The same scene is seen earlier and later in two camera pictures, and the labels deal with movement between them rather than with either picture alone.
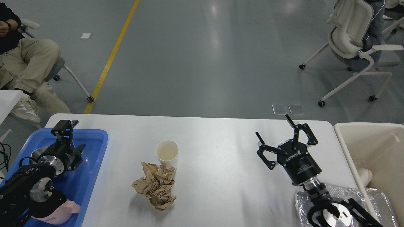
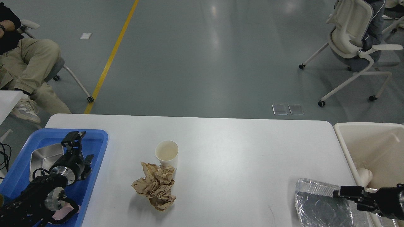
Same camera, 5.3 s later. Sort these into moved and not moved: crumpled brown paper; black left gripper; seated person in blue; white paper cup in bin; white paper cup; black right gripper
Moved: black right gripper; black left gripper
Not moved: seated person in blue; crumpled brown paper; white paper cup; white paper cup in bin
